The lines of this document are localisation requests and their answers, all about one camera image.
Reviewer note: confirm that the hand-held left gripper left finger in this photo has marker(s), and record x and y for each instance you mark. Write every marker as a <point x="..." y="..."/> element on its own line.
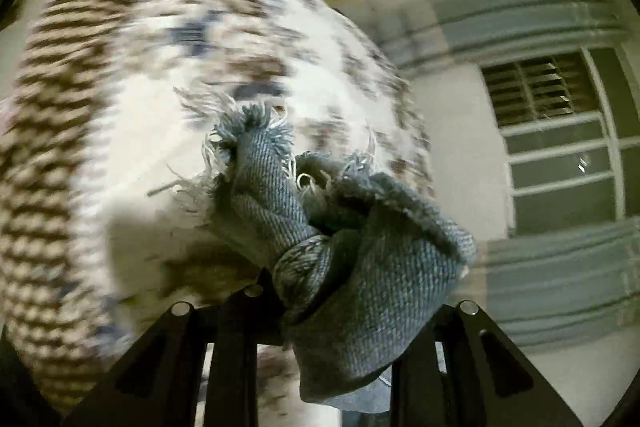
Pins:
<point x="235" y="347"/>

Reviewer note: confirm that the patterned white brown bed cover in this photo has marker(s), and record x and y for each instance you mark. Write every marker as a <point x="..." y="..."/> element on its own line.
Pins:
<point x="150" y="147"/>

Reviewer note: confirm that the barred window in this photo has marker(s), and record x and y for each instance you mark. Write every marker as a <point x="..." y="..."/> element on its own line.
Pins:
<point x="560" y="142"/>

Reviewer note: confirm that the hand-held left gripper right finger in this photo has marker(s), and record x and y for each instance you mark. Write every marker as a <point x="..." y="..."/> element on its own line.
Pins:
<point x="465" y="357"/>

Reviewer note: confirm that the blue denim pants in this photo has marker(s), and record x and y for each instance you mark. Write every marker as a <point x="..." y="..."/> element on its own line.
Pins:
<point x="345" y="267"/>

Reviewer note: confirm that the blue striped curtain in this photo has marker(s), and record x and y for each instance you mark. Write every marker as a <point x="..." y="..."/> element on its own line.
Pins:
<point x="530" y="22"/>

